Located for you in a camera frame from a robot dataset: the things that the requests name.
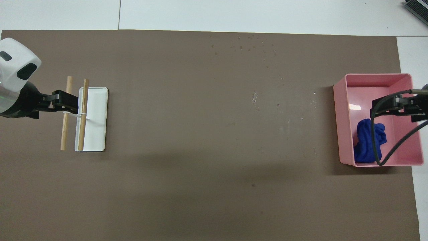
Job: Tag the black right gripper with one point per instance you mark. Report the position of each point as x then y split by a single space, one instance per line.
424 103

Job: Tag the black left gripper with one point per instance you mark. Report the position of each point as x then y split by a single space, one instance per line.
25 102

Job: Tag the blue towel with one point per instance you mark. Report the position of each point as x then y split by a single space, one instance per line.
366 144

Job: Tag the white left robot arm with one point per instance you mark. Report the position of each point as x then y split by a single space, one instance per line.
15 63

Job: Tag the pink plastic bin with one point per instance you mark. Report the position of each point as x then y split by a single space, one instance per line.
342 127

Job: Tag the grey ribbed device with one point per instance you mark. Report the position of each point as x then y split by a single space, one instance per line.
418 10

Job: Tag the brown table mat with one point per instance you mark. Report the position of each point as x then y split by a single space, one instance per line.
200 150

